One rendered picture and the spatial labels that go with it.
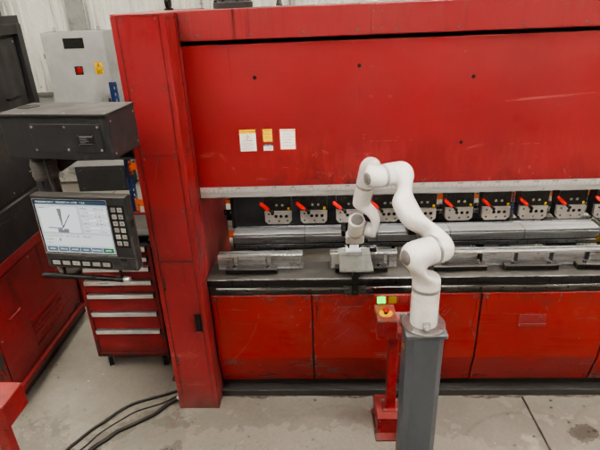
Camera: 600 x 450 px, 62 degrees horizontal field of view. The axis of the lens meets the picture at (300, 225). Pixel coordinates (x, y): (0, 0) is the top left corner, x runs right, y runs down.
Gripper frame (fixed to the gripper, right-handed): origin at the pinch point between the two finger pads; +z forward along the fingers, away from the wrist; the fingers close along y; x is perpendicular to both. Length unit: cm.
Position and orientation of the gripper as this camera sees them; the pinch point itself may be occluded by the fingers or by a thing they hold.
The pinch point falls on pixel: (354, 244)
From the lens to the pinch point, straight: 283.7
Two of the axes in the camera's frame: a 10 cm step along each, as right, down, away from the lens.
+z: 0.5, 4.3, 9.0
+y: -10.0, 0.2, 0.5
